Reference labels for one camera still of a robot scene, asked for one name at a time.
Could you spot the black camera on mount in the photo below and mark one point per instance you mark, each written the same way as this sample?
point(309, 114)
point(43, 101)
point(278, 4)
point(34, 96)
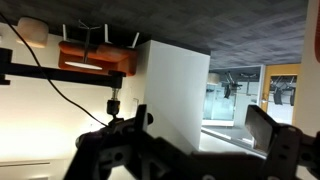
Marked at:
point(125, 120)

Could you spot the yellow door frame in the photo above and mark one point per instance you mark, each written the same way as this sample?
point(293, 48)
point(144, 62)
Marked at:
point(265, 83)

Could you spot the glass office partition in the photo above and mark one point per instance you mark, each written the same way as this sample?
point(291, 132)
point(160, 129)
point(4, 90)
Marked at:
point(216, 106)

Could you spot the black office chair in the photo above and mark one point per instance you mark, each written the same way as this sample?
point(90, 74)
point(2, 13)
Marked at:
point(230, 88)
point(278, 93)

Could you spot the small white round table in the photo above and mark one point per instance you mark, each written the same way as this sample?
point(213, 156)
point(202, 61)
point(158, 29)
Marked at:
point(83, 65)

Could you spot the black camera mount beam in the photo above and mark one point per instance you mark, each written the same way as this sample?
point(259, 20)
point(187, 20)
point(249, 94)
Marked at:
point(66, 74)

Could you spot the black ball head mount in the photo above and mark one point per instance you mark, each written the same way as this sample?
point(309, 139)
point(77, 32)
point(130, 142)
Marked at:
point(113, 105)

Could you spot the beige round stool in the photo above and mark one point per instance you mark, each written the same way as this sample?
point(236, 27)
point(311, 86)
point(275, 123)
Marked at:
point(33, 32)
point(213, 78)

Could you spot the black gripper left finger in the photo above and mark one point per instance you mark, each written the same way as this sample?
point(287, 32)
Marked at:
point(96, 150)

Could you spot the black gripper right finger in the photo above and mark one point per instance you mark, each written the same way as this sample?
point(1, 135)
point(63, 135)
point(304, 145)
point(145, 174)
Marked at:
point(286, 150)

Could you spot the orange armchair with white legs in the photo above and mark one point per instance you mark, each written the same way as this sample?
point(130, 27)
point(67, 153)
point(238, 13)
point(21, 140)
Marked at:
point(116, 58)

